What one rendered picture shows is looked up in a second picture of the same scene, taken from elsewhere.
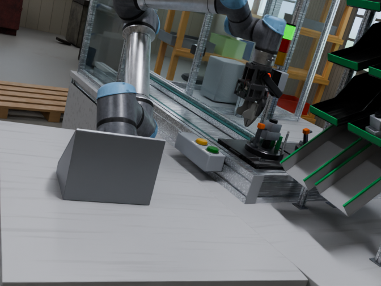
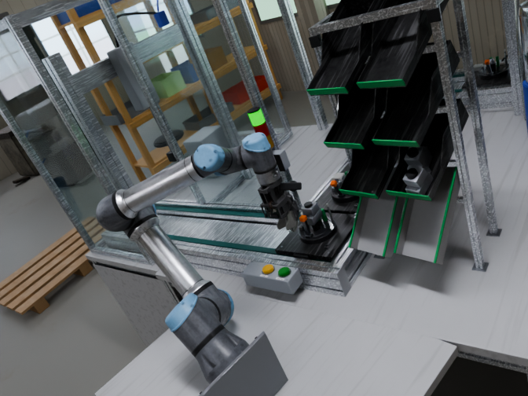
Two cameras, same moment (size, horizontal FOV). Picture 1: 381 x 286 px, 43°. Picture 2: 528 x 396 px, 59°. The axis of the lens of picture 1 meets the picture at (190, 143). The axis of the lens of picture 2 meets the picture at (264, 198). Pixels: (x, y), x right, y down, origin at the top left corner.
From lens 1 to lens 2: 0.52 m
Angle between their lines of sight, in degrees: 12
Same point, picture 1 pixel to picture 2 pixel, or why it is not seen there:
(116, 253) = not seen: outside the picture
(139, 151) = (252, 360)
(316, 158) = (372, 221)
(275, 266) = (425, 355)
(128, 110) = (208, 322)
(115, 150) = (236, 378)
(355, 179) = (420, 223)
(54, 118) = (86, 269)
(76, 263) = not seen: outside the picture
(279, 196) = (361, 262)
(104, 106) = (186, 336)
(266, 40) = (261, 163)
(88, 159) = not seen: outside the picture
